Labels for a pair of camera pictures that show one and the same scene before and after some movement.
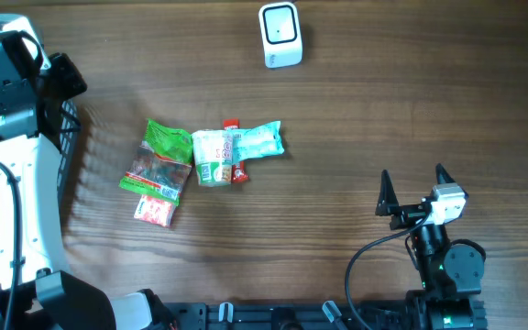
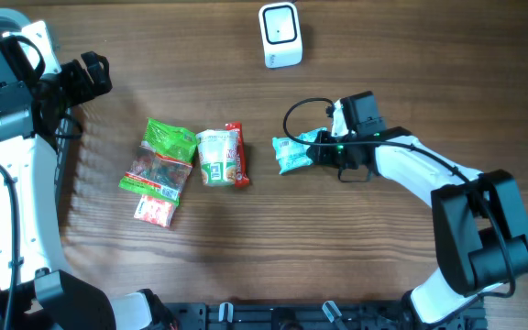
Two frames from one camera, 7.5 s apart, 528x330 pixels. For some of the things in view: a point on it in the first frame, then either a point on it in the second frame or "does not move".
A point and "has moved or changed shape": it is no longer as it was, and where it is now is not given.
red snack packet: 155,210 does not move
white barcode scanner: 280,35 does not move
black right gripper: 388,200 to 321,157
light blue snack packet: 258,142 to 291,152
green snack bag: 162,162 does not move
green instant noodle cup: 213,151 has moved or changed shape
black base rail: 287,315 does not move
